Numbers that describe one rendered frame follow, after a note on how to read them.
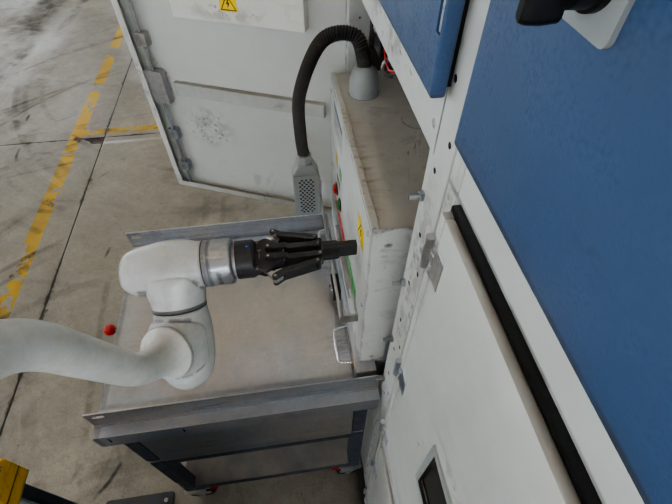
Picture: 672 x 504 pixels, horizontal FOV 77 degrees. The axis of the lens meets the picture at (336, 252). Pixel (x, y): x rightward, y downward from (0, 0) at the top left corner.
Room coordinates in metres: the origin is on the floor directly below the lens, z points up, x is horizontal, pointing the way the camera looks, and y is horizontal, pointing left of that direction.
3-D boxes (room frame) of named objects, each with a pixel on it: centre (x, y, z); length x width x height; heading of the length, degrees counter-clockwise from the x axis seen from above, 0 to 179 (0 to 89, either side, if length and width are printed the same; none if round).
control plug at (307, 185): (0.88, 0.08, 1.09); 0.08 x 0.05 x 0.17; 98
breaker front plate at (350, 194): (0.69, -0.02, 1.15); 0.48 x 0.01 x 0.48; 8
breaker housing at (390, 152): (0.72, -0.27, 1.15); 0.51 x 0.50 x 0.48; 98
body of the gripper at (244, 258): (0.52, 0.15, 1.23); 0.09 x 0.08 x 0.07; 98
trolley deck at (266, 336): (0.64, 0.27, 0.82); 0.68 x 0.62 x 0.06; 98
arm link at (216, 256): (0.51, 0.22, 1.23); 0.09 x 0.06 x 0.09; 8
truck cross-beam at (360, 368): (0.69, -0.03, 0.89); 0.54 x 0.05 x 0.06; 8
